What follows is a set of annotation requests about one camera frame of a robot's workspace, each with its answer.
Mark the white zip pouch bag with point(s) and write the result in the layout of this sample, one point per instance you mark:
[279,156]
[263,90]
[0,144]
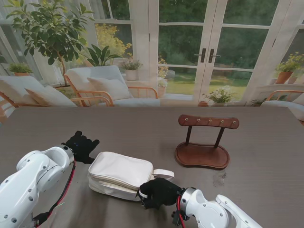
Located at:
[118,171]

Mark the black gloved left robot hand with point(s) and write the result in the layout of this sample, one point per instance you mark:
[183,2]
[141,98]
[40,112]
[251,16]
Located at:
[80,148]

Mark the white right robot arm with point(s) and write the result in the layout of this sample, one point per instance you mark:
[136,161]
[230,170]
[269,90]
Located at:
[209,211]

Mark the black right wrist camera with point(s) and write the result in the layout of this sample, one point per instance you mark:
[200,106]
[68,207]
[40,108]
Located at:
[176,217]

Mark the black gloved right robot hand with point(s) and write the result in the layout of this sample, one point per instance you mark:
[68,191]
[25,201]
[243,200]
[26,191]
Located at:
[161,192]

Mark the printed sunroom backdrop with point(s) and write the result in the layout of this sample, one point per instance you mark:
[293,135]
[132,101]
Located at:
[180,47]

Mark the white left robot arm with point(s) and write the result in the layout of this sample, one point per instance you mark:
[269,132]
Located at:
[28,185]

